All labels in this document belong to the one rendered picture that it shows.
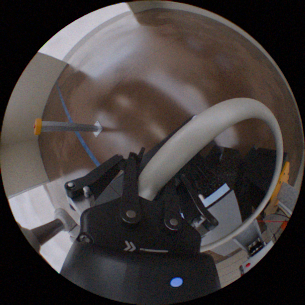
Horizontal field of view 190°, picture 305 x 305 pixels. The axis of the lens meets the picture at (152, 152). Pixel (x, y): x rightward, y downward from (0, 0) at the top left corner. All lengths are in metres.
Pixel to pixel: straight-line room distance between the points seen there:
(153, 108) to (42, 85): 5.63
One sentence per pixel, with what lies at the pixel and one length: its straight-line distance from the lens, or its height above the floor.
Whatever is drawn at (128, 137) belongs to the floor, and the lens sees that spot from 1.37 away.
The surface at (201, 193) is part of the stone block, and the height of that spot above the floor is 0.81.
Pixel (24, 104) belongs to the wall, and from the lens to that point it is 6.36.
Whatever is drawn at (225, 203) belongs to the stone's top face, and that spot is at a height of 0.87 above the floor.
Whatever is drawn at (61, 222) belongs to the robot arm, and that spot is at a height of 1.12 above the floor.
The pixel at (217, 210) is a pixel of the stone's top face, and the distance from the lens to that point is 0.54.
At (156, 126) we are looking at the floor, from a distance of 1.26.
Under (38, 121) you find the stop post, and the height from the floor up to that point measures 1.05.
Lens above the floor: 1.23
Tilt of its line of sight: 76 degrees down
